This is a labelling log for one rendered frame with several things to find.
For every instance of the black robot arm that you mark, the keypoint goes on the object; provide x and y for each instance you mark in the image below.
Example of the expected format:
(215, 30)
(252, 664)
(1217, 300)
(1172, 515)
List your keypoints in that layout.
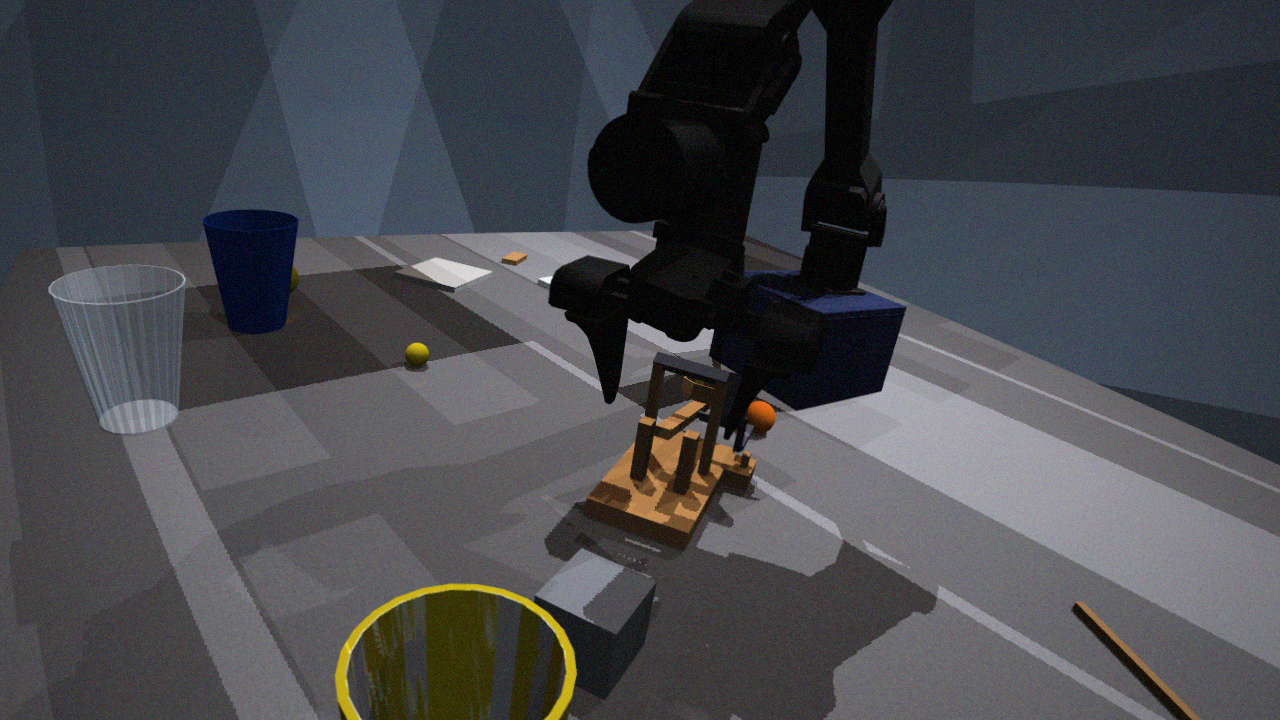
(691, 138)

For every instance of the orange wooden catapult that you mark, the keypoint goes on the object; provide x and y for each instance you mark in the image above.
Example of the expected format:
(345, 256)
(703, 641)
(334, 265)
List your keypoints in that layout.
(663, 484)

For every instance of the dark blue cup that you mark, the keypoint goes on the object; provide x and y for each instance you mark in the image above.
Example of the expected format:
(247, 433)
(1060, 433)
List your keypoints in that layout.
(252, 252)

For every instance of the orange ball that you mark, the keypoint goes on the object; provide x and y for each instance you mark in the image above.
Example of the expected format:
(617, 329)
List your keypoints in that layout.
(761, 416)

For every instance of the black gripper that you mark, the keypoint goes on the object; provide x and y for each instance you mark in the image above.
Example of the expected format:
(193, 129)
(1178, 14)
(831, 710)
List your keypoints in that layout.
(594, 292)

